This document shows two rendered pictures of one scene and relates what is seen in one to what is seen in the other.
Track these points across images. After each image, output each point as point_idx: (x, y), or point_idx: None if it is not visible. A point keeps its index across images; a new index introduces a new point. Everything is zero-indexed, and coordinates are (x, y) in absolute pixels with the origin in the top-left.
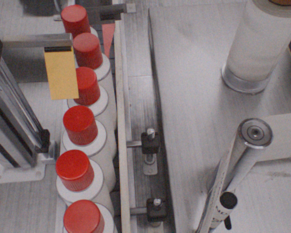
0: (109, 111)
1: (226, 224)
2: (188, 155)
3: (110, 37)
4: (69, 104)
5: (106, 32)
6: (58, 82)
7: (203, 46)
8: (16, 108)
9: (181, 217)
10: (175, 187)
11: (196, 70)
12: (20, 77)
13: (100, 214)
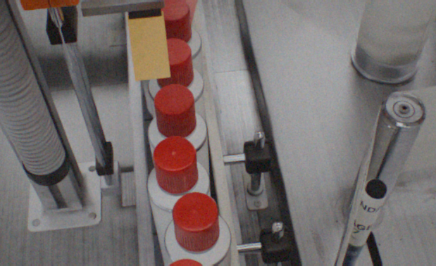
0: (203, 101)
1: (374, 262)
2: (313, 173)
3: (192, 9)
4: (152, 91)
5: (187, 2)
6: (144, 57)
7: (321, 22)
8: (84, 98)
9: (310, 257)
10: (299, 217)
11: (314, 55)
12: (52, 84)
13: (218, 207)
